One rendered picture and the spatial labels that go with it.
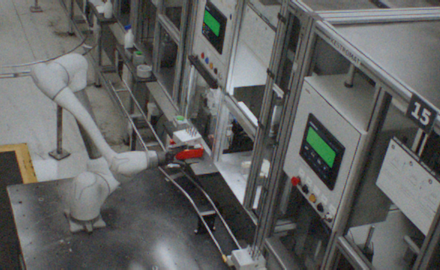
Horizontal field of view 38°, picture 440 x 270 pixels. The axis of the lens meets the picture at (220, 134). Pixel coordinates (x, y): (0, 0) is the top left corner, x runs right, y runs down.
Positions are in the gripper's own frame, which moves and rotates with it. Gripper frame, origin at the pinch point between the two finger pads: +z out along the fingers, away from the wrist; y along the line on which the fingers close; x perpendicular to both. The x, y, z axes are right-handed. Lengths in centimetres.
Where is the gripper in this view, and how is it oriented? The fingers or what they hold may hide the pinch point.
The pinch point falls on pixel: (194, 154)
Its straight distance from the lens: 316.6
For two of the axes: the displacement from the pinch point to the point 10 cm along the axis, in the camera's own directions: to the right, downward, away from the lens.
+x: -3.9, -5.4, 7.4
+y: 1.4, -8.3, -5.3
